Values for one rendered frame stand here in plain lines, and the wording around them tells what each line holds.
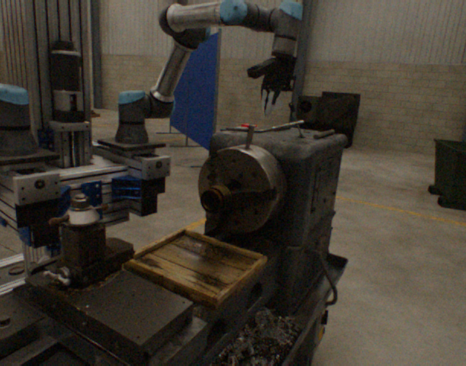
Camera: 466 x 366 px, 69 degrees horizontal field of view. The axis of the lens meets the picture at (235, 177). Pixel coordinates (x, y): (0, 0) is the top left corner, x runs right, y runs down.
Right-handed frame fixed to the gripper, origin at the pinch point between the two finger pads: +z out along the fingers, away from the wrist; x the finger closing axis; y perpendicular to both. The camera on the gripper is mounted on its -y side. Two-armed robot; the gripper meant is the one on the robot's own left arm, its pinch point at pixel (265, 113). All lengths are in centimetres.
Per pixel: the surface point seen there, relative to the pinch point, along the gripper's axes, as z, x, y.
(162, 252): 50, 0, -32
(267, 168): 17.2, -8.7, -1.2
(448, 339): 126, -32, 154
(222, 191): 25.2, -6.9, -16.4
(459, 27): -202, 427, 896
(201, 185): 31.0, 12.0, -13.7
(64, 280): 37, -24, -64
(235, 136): 13.7, 20.4, 3.0
